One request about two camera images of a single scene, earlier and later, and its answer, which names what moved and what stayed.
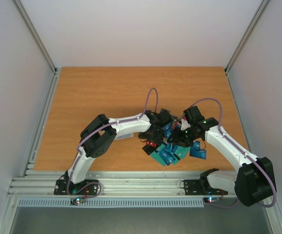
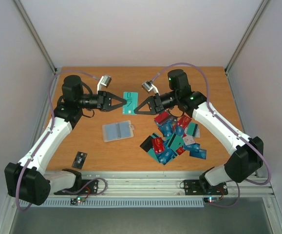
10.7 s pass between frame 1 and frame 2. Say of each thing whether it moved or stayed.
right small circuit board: stayed
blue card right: stayed
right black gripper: moved
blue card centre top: stayed
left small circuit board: stayed
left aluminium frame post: stayed
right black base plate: stayed
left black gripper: moved
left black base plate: stayed
